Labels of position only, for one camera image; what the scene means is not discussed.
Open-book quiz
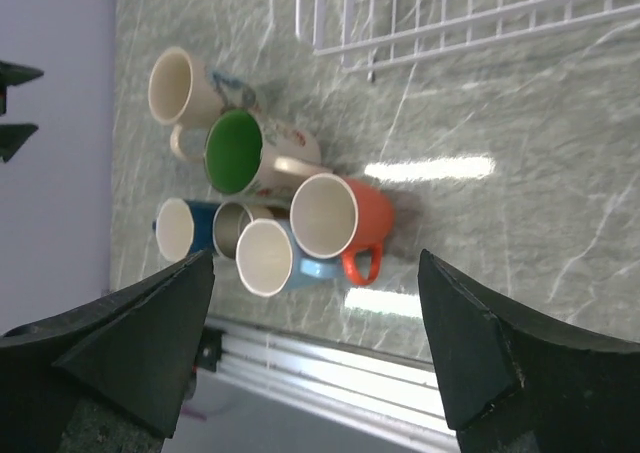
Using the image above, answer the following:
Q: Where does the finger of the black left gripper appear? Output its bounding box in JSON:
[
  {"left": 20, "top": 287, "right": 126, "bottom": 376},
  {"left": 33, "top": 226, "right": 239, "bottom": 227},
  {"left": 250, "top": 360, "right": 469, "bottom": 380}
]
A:
[
  {"left": 0, "top": 123, "right": 38, "bottom": 163},
  {"left": 0, "top": 61, "right": 44, "bottom": 114}
]

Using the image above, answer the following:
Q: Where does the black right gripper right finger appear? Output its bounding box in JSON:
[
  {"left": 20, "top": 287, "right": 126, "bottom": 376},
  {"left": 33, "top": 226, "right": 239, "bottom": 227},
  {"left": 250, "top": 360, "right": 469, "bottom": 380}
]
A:
[{"left": 417, "top": 250, "right": 639, "bottom": 452}]

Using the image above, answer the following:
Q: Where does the cream mug green interior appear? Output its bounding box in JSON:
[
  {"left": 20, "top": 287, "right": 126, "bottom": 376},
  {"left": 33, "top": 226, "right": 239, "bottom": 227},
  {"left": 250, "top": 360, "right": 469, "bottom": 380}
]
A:
[{"left": 204, "top": 109, "right": 331, "bottom": 200}]

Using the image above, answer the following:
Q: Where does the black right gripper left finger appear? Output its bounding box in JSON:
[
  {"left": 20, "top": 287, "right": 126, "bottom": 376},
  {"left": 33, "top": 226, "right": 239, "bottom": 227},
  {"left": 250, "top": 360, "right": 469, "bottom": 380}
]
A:
[{"left": 1, "top": 250, "right": 215, "bottom": 452}]

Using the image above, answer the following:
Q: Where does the dark blue mug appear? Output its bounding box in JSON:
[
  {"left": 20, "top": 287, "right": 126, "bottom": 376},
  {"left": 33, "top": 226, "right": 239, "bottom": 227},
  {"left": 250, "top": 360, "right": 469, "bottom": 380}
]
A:
[{"left": 152, "top": 197, "right": 221, "bottom": 262}]

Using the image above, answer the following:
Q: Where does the tall cream illustrated mug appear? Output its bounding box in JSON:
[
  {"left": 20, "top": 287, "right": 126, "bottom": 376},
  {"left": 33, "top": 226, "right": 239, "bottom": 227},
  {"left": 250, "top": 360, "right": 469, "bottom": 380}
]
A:
[{"left": 148, "top": 46, "right": 267, "bottom": 163}]

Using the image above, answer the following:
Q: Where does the orange mug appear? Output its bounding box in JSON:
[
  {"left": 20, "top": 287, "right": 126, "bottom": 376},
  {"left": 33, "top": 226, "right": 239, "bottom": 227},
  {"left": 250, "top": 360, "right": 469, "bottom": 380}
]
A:
[{"left": 290, "top": 173, "right": 395, "bottom": 286}]

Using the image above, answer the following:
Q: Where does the white wire dish rack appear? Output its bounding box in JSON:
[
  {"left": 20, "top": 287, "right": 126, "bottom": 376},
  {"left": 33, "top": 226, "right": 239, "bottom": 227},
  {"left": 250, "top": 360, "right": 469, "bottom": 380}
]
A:
[{"left": 294, "top": 0, "right": 639, "bottom": 81}]

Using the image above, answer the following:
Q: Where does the light blue mug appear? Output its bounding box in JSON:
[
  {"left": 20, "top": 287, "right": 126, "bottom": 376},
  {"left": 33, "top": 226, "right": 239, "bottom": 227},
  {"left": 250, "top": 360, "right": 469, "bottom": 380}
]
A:
[{"left": 236, "top": 219, "right": 344, "bottom": 298}]

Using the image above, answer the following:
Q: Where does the aluminium table rail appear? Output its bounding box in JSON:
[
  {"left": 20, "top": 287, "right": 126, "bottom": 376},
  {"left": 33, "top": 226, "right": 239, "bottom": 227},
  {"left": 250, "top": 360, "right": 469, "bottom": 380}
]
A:
[{"left": 198, "top": 317, "right": 459, "bottom": 452}]

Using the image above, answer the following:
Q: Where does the cream steel-lined tumbler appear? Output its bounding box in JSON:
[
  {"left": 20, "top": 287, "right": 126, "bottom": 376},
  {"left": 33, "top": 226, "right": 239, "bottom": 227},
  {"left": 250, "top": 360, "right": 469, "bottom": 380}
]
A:
[{"left": 213, "top": 201, "right": 289, "bottom": 260}]

